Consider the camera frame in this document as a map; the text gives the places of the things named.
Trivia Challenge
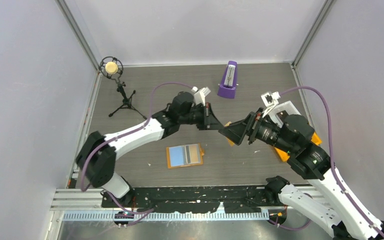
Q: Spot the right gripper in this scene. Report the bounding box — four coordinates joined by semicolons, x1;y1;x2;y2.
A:
217;107;295;154

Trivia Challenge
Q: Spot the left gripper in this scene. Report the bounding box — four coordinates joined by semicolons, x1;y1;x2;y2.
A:
179;102;223;131

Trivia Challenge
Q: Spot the gold VIP card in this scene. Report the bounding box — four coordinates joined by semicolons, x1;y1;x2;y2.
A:
223;121;236;147

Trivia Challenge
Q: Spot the orange leather card holder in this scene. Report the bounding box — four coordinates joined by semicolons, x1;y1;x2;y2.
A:
166;143;205;169

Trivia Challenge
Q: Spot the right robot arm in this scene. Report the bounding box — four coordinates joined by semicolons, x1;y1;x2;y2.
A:
219;112;384;240

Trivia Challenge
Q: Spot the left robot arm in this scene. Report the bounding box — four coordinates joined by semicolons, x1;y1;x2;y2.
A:
75;87;223;207

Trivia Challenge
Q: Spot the purple metronome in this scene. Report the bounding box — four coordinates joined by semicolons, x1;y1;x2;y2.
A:
217;60;238;99

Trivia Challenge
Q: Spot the black device in white bin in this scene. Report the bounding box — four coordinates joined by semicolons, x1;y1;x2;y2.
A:
275;110;289;124

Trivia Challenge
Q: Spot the orange plastic bin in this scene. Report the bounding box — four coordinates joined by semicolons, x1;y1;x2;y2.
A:
274;132;322;162

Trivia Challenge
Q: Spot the white plastic bin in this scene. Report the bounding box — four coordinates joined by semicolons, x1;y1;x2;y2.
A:
269;100;301;122

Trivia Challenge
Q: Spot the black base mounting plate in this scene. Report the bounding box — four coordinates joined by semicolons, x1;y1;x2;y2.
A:
117;185;283;214

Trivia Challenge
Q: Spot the microphone on black tripod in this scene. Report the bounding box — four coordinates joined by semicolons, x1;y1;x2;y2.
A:
98;56;147;120

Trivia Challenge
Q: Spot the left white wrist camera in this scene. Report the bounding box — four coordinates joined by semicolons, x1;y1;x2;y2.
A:
191;86;211;105

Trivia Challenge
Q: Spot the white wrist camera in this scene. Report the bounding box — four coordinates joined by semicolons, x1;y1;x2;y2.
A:
191;86;211;105
261;91;281;118

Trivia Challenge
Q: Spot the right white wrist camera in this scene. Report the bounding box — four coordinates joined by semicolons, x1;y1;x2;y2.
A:
261;91;281;118

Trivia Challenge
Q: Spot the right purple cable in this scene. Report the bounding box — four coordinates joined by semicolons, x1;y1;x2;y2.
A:
268;86;384;240

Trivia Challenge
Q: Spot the purple cable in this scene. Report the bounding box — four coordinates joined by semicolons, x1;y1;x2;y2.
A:
79;82;196;227
268;86;384;240

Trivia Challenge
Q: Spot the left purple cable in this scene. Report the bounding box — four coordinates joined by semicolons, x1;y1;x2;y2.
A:
79;82;196;227

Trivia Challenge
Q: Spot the aluminium frame rail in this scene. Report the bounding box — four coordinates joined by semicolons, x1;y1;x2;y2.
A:
50;188;103;211

